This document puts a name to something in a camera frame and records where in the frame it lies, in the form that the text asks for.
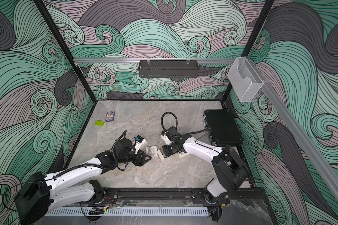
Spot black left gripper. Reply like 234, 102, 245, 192
117, 148, 152, 167

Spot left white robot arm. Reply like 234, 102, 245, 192
14, 132, 151, 225

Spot blue playing card box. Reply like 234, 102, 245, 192
105, 111, 115, 122

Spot green toy building brick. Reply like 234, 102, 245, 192
94, 120, 105, 126

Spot black case on table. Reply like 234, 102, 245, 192
203, 109, 243, 147

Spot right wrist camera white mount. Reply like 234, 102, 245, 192
161, 132, 171, 146

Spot black wall tray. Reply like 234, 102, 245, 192
138, 61, 199, 78

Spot white slotted cable duct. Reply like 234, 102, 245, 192
46, 206, 209, 217

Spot aluminium wall rail back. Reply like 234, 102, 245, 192
73, 57, 235, 64

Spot aluminium wall rail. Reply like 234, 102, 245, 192
73, 57, 235, 64
257, 57, 338, 187

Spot clear acrylic wall holder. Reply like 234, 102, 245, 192
227, 57, 263, 103

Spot aluminium wall rail right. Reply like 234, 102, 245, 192
257, 57, 338, 187

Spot black corner frame post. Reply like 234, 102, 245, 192
33, 0, 97, 104

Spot right black corner post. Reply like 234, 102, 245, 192
221, 1, 274, 103

